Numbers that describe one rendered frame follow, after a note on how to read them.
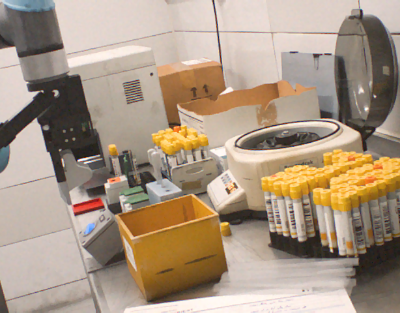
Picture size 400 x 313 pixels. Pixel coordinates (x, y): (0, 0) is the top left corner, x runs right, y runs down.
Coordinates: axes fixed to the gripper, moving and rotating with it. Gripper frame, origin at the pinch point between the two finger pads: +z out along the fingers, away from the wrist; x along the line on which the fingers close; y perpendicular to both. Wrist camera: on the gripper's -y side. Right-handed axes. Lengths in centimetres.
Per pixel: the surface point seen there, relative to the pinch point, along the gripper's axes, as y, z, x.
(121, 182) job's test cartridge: 12.2, 5.3, 21.4
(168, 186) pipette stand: 18.0, 2.7, 0.7
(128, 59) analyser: 25, -16, 61
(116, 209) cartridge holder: 9.9, 10.5, 21.0
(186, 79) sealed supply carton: 47, -2, 98
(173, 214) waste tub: 16.4, 5.2, -7.8
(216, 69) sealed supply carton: 58, -3, 97
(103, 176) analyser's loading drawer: 10.7, 8.7, 44.1
